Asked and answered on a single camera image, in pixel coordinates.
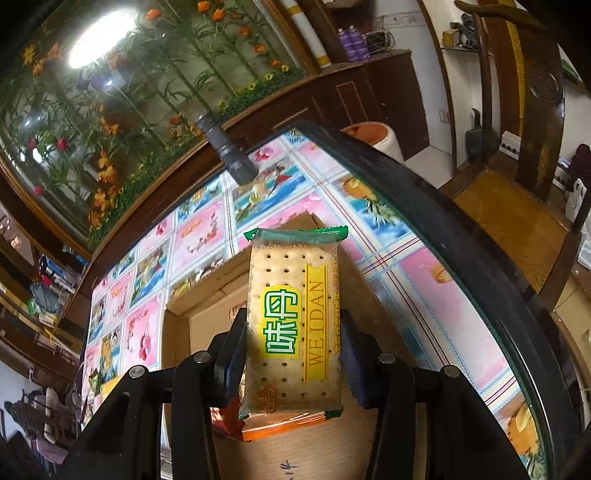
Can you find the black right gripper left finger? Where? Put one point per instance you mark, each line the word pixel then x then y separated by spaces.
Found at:
pixel 228 354

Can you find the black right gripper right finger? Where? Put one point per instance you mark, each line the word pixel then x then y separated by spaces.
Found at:
pixel 360 361

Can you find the Weidan cracker pack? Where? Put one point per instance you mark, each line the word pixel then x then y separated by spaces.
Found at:
pixel 293 333

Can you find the orange snack packet in box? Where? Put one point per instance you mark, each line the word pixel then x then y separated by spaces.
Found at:
pixel 227 423

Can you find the colourful patterned tablecloth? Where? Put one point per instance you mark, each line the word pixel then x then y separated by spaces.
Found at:
pixel 300 187

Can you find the cardboard box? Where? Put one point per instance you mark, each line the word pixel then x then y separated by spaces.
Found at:
pixel 336 449

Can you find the grey flashlight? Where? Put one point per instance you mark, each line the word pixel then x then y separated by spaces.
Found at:
pixel 238 164

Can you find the white bucket with red lid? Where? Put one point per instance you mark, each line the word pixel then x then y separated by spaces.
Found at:
pixel 378 135

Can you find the flower mural glass panel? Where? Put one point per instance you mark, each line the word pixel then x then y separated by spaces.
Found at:
pixel 99 98

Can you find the purple bottle right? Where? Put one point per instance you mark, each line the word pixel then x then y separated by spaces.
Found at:
pixel 359 43

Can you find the purple bottle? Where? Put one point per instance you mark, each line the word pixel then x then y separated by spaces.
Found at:
pixel 347 45
pixel 359 43

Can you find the purple bottle left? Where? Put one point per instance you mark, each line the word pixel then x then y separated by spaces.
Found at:
pixel 347 45

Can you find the wooden chair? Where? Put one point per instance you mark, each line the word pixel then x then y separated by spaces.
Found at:
pixel 514 199

